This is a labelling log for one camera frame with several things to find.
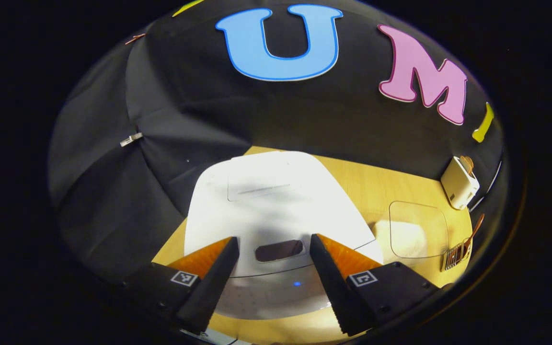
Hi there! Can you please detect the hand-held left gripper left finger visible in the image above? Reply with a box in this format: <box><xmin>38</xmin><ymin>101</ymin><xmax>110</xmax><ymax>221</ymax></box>
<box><xmin>123</xmin><ymin>236</ymin><xmax>240</xmax><ymax>335</ymax></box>

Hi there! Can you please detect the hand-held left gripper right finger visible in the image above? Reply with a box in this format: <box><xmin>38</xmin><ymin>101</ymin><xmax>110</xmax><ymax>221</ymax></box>
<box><xmin>310</xmin><ymin>233</ymin><xmax>442</xmax><ymax>337</ymax></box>

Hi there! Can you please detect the white rice cooker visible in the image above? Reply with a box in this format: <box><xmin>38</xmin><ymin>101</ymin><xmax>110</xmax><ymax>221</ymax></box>
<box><xmin>184</xmin><ymin>151</ymin><xmax>384</xmax><ymax>321</ymax></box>

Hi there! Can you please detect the metal wire chopstick holder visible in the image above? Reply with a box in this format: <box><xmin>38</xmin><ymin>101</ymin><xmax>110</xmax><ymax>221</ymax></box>
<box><xmin>441</xmin><ymin>240</ymin><xmax>473</xmax><ymax>272</ymax></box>

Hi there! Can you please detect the brown wooden spoon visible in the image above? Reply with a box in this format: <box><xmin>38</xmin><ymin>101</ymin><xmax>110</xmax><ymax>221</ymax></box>
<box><xmin>463</xmin><ymin>213</ymin><xmax>485</xmax><ymax>254</ymax></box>

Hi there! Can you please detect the clear plastic container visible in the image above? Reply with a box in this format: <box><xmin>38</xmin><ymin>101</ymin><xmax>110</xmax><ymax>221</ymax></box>
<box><xmin>389</xmin><ymin>201</ymin><xmax>449</xmax><ymax>259</ymax></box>

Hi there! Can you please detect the white toaster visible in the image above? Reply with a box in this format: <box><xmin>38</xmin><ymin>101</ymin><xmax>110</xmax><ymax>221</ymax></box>
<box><xmin>440</xmin><ymin>156</ymin><xmax>481</xmax><ymax>210</ymax></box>

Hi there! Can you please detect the black backdrop cloth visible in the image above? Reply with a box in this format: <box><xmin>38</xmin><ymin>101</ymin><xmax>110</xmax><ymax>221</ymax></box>
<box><xmin>48</xmin><ymin>0</ymin><xmax>504</xmax><ymax>283</ymax></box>

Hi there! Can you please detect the black and white power cable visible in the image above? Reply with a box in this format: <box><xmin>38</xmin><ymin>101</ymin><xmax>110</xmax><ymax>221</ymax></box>
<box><xmin>468</xmin><ymin>161</ymin><xmax>503</xmax><ymax>212</ymax></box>

